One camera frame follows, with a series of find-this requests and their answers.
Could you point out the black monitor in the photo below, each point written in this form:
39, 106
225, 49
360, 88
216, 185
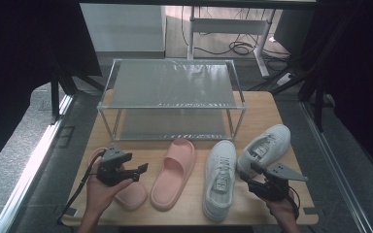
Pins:
293, 29

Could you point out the black metal stand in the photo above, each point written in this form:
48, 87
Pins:
319, 97
55, 93

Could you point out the white power strip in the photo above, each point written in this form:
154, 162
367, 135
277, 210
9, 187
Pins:
285, 79

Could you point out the pink slipper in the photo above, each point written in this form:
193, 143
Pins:
132, 197
171, 181

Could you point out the aluminium rail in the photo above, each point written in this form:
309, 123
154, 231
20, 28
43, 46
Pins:
336, 174
35, 161

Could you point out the white cabinet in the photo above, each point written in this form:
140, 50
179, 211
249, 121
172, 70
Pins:
123, 26

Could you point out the two-tier metal shoe rack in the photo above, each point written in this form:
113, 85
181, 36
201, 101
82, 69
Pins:
171, 84

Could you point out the person's left hand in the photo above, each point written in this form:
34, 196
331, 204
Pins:
100, 195

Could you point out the dark curtain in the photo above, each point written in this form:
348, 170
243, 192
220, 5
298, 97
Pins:
13, 48
362, 81

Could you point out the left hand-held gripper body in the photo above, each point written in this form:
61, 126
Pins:
110, 171

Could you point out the person's right hand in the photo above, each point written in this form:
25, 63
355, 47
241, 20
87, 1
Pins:
285, 210

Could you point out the dark floor plate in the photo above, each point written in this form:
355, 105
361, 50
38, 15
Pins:
65, 136

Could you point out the white desk frame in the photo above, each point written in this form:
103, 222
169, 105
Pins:
230, 26

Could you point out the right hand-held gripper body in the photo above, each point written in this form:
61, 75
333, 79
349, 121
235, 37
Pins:
273, 187

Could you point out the white sneaker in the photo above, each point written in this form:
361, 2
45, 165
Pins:
220, 161
272, 139

